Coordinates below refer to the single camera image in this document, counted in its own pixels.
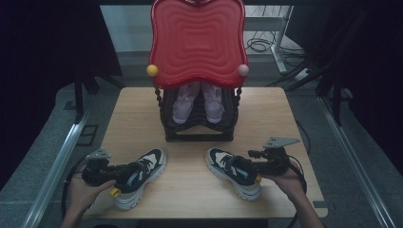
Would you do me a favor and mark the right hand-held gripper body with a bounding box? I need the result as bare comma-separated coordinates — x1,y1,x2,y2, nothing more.
259,136,300,177

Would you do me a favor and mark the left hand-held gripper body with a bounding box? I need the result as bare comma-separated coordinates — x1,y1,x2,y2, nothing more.
81,148,127,188

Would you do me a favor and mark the navy and white sneaker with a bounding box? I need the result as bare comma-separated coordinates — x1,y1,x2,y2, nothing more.
205,146,263,201
108,147,167,211

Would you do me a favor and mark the black shoe rack red top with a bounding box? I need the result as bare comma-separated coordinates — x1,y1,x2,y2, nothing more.
145,0,250,143

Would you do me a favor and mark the person's right hand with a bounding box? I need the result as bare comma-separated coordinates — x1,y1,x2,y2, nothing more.
265,160,307,200

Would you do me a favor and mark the person's left hand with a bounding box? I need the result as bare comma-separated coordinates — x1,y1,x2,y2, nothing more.
67,175,117,214

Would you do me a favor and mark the black metal stand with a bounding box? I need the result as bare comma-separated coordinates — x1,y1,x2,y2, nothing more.
331,77,344,127
73,67,86,125

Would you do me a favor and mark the white power strip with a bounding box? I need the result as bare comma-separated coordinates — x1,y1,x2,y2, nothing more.
294,67,311,82

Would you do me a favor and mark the white metal stand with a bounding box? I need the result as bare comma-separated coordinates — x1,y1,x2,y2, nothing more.
245,5,295,76

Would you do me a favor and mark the black curtain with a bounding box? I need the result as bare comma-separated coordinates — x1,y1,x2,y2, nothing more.
315,0,403,177
0,0,124,191

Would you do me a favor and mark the right hand-held gripper cable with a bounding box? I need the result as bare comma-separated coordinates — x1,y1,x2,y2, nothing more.
286,154,309,228

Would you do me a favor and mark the hand-held gripper cable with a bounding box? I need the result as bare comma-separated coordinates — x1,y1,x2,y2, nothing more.
286,154,309,228
61,154,93,220

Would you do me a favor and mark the thin black cable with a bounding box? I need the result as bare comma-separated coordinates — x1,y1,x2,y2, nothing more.
295,119,313,155

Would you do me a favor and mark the left hand-held gripper cable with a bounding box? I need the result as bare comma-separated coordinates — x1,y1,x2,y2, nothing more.
61,154,93,220

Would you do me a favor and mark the aluminium rail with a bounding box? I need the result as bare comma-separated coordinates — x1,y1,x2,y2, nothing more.
317,96,397,228
20,104,93,228

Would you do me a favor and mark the black cable bundle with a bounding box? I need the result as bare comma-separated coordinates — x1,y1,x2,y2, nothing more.
244,37,306,60

